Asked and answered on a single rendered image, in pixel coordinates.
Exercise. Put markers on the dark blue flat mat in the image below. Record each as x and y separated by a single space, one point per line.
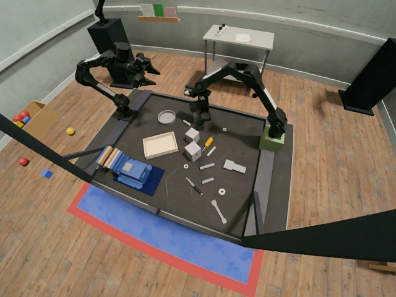
151 183

